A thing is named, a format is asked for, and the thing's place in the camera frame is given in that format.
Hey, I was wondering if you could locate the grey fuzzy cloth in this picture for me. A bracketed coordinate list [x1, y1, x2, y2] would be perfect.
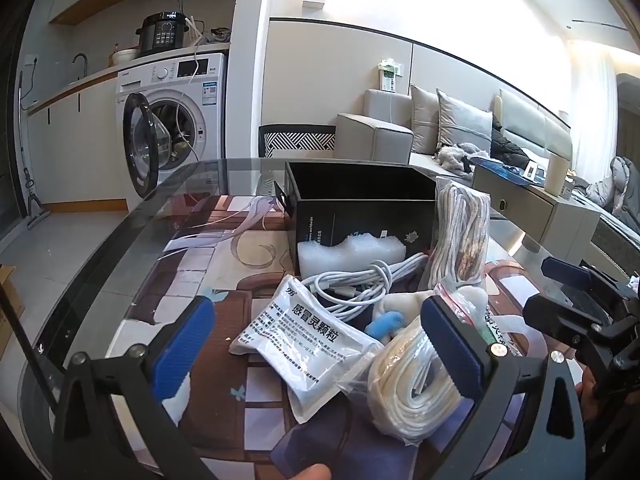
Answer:
[434, 142, 491, 176]

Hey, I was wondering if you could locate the beige cushion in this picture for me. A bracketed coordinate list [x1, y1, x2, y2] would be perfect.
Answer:
[410, 84, 441, 157]

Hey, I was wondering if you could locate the red-edged white packet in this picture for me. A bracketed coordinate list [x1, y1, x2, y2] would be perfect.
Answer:
[432, 282, 533, 361]

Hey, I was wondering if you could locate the cream cylinder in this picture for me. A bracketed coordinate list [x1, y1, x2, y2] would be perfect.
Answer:
[544, 155, 571, 196]

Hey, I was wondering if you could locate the mop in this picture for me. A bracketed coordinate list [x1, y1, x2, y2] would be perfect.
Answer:
[17, 72, 51, 228]

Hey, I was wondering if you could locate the white medicine packet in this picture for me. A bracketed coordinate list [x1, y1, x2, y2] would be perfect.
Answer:
[229, 275, 386, 423]

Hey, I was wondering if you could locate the bagged beige cord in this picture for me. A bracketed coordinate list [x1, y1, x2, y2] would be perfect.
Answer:
[427, 176, 493, 301]

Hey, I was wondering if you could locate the person's left hand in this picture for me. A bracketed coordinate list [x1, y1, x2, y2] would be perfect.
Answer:
[292, 462, 333, 480]

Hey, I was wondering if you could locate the bagged white rope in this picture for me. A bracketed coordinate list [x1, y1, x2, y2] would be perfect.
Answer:
[337, 310, 496, 446]

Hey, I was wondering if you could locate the brown cardboard box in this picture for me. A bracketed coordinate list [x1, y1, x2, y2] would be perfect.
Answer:
[0, 265, 26, 331]

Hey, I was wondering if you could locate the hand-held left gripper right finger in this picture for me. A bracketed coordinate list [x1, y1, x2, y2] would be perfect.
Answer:
[419, 294, 588, 480]

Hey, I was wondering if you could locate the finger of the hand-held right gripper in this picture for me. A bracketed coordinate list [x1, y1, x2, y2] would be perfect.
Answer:
[541, 256, 608, 293]
[522, 292, 608, 356]

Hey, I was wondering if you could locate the black pressure cooker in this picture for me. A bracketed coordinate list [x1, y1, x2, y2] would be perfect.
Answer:
[137, 11, 188, 57]

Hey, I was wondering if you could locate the white washing machine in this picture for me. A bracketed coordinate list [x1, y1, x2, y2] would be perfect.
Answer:
[115, 52, 228, 211]

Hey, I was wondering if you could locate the black cardboard box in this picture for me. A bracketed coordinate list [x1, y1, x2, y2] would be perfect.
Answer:
[284, 161, 441, 281]

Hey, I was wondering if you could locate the black patterned chair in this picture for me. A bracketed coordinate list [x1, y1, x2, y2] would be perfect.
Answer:
[258, 124, 337, 161]

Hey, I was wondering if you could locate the grey down jacket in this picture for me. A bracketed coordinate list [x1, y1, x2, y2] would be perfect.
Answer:
[585, 155, 640, 211]

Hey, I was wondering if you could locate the white foam piece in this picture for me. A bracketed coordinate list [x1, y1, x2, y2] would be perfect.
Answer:
[297, 232, 406, 278]

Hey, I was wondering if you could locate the coiled white cable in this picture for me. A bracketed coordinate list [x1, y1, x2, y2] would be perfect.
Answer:
[302, 251, 431, 318]

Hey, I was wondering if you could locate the grey cushion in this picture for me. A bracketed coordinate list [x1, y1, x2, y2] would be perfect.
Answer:
[436, 88, 493, 156]

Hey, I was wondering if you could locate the printed table mat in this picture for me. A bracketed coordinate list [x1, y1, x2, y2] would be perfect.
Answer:
[122, 195, 551, 480]

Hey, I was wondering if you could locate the person's right hand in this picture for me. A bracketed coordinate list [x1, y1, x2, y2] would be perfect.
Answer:
[575, 367, 603, 423]

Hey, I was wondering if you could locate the blue flat box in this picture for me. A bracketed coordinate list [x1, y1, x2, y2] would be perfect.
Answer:
[472, 156, 531, 186]

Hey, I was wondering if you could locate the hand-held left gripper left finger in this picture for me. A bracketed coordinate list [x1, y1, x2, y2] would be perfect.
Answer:
[50, 294, 221, 480]

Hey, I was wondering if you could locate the black jacket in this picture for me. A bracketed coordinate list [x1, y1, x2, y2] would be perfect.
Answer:
[490, 115, 531, 166]

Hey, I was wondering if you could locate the white power cord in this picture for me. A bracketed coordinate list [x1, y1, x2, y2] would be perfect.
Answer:
[172, 15, 211, 161]

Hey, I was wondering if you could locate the beige side cabinet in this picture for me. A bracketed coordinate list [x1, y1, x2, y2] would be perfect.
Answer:
[472, 157, 608, 256]

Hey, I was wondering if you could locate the white and blue plush toy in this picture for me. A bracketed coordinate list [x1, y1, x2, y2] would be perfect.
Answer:
[364, 285, 491, 341]

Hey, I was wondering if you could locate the white kitchen cabinet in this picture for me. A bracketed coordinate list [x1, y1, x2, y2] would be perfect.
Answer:
[25, 72, 131, 213]

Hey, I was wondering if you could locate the white wall intercom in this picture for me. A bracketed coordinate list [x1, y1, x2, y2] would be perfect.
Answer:
[375, 59, 406, 93]

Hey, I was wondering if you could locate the beige sofa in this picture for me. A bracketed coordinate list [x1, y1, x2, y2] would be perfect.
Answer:
[334, 87, 573, 181]

